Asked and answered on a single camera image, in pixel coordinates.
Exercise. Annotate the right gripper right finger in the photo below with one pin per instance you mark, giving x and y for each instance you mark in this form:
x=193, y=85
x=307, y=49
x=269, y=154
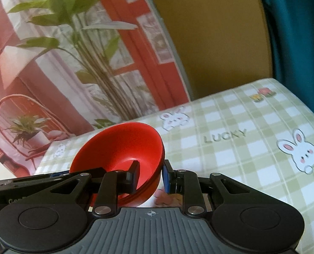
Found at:
x=185, y=183

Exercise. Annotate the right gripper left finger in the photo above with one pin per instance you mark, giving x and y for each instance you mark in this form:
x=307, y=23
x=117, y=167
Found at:
x=113, y=184

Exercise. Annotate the red plastic bowl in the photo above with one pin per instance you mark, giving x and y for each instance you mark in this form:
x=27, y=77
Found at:
x=116, y=147

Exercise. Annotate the printed room backdrop tapestry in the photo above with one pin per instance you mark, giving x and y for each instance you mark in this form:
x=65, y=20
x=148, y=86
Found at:
x=70, y=67

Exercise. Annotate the teal curtain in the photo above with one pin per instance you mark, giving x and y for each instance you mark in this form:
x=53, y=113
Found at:
x=291, y=28

